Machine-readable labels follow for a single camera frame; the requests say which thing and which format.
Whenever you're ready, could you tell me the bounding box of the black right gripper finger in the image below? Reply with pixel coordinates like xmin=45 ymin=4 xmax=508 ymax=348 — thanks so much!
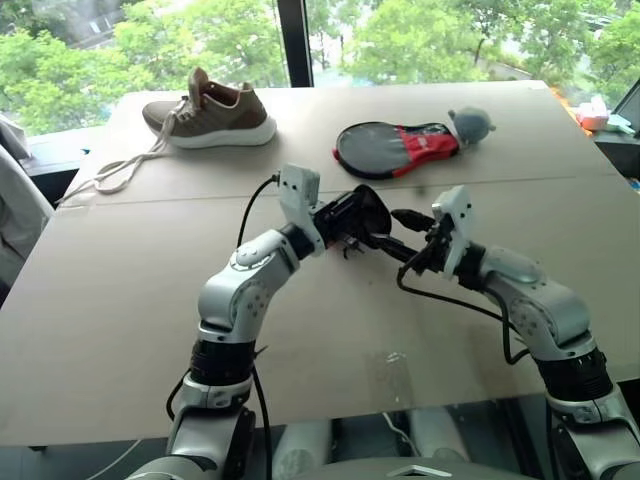
xmin=391 ymin=209 xmax=434 ymax=233
xmin=370 ymin=236 xmax=427 ymax=265

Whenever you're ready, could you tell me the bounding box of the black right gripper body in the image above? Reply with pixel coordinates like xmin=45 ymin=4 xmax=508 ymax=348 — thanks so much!
xmin=417 ymin=218 xmax=454 ymax=274

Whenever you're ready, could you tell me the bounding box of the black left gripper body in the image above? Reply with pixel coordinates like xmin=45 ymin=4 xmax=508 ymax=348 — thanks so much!
xmin=312 ymin=192 xmax=362 ymax=249

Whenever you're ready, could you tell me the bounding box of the black drawstring pouch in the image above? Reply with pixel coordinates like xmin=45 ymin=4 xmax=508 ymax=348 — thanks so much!
xmin=352 ymin=184 xmax=393 ymax=248

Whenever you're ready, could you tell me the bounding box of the black and red paddle cover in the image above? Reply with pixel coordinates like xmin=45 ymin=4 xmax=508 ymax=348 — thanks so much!
xmin=331 ymin=119 xmax=461 ymax=180

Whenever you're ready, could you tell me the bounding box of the grey plush toy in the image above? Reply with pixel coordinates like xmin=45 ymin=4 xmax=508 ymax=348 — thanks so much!
xmin=447 ymin=106 xmax=497 ymax=147

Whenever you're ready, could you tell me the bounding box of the brown sneaker with white sole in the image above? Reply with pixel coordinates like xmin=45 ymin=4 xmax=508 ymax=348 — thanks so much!
xmin=53 ymin=66 xmax=279 ymax=206

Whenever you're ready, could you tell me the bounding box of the grey rounded robot leg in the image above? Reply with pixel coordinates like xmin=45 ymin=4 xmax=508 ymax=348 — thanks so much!
xmin=273 ymin=418 xmax=333 ymax=474
xmin=408 ymin=405 xmax=472 ymax=464

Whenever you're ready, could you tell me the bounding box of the pink box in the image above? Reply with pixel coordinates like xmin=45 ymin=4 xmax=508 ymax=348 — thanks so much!
xmin=576 ymin=96 xmax=610 ymax=132

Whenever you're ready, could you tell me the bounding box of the black monitor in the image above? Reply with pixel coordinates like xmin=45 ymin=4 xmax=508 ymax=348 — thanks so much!
xmin=592 ymin=83 xmax=640 ymax=179

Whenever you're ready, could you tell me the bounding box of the grey robot torso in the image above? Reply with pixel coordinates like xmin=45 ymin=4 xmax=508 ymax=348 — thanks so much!
xmin=319 ymin=460 xmax=506 ymax=480

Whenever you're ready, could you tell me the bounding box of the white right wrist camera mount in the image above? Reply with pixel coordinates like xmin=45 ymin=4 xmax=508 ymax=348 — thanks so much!
xmin=430 ymin=185 xmax=474 ymax=278

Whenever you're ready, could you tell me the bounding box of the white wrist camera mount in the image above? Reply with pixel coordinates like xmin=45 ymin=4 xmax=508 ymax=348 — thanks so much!
xmin=277 ymin=163 xmax=325 ymax=251
xmin=430 ymin=185 xmax=474 ymax=278

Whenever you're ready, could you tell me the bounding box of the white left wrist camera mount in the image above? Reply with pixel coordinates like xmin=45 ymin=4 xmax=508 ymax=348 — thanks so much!
xmin=277 ymin=163 xmax=325 ymax=251

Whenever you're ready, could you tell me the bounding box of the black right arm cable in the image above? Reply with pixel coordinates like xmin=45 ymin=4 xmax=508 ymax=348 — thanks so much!
xmin=397 ymin=252 xmax=532 ymax=366

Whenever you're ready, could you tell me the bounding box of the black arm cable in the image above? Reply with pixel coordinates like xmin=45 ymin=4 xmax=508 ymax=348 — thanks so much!
xmin=397 ymin=252 xmax=532 ymax=366
xmin=235 ymin=173 xmax=282 ymax=250

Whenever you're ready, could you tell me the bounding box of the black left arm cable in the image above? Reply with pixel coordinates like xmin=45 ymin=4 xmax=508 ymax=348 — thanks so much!
xmin=235 ymin=173 xmax=282 ymax=250

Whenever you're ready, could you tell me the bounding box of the black window frame post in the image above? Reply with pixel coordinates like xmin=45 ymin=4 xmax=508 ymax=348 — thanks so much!
xmin=276 ymin=0 xmax=316 ymax=89

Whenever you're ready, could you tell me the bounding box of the white thin cable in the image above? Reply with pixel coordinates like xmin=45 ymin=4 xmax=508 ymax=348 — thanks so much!
xmin=381 ymin=411 xmax=414 ymax=454

